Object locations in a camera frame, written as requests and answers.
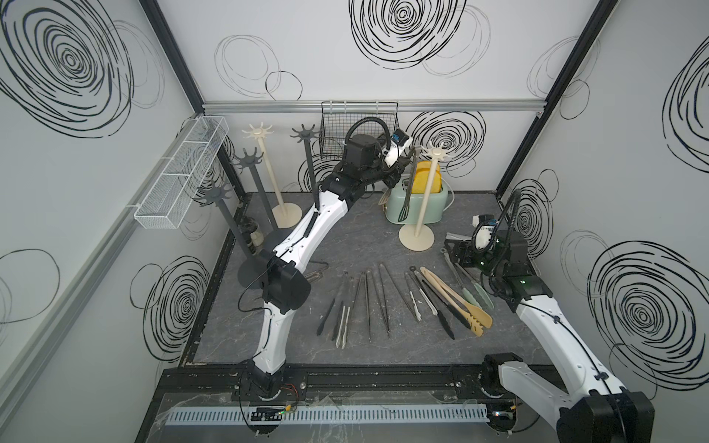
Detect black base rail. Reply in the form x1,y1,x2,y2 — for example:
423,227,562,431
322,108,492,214
157,362,561,402

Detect grey cable duct strip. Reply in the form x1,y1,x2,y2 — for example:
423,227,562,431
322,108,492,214
165,404,489,426

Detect dark grey rack stand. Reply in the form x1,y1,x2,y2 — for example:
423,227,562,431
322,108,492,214
291,125,329,238
201,186,273,292
233,148,291,250

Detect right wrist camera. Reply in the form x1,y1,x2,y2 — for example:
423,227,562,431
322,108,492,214
471,214,499,253

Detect black nylon tongs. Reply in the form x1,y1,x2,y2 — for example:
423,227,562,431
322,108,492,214
409,266,455,340

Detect steel wire tongs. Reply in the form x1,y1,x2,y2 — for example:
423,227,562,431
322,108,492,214
305,260,330,282

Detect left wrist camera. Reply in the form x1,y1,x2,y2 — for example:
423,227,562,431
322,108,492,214
384,129,412,167

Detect yellow sponge toast slice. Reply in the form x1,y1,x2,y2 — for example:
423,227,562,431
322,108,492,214
412,161,442,195

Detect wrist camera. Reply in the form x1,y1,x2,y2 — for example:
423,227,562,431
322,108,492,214
384,129,412,167
471,214,499,253

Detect small steel tongs white tip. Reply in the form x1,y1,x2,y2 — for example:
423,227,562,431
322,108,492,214
404,272,438,321

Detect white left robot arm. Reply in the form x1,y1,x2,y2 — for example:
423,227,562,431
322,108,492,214
249,129,412,399

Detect dark grey rack stand front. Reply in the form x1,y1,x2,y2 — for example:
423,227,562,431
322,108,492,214
201,186,273,292

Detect black wire wall basket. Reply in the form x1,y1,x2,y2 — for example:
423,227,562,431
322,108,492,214
319,101,400,160

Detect slim black tongs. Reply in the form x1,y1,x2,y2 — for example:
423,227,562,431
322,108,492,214
370,262,418,339

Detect green ringed steel tongs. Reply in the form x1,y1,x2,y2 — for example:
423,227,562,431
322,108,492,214
441,247,494,310

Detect dark grey rack stand middle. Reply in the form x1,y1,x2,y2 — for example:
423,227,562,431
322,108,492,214
233,148,291,250

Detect tall cream utensil rack stand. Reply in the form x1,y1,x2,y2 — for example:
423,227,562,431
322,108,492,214
243,123,303,228

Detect small glass jar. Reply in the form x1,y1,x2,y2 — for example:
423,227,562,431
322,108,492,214
239,216,264,254

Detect wooden bamboo tongs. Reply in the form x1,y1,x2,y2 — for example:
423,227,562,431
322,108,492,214
419,267,493,337

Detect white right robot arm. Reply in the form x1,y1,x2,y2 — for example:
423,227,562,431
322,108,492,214
444,230,655,442

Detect dark grey rack stand back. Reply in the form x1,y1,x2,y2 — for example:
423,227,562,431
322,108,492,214
291,125,329,238

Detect black slotted spatula tongs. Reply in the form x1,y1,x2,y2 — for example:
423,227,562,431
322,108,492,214
398,146,421,223

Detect white handled slotted steel tongs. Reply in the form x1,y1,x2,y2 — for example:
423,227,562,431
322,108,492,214
445,233,472,243

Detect white wire wall basket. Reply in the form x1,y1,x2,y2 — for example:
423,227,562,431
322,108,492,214
134,116,228,230

